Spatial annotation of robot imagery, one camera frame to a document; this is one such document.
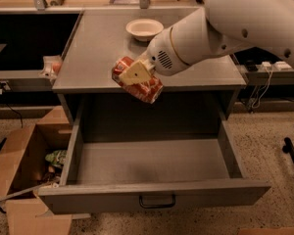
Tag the red coke can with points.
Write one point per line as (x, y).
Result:
(146, 92)

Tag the black drawer handle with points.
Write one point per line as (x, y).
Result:
(157, 202)

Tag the small clear plastic container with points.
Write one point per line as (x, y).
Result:
(51, 67)

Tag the white paper bowl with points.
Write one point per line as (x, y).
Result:
(144, 30)

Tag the green snack bag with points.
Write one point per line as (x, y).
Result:
(56, 158)

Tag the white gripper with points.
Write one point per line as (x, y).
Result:
(162, 54)

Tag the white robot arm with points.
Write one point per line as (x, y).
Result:
(219, 28)

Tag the brown cardboard box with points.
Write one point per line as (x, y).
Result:
(22, 168)

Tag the grey metal cabinet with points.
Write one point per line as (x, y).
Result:
(101, 39)

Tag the open grey top drawer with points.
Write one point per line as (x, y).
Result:
(121, 149)

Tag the white power strip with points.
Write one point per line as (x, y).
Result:
(277, 66)

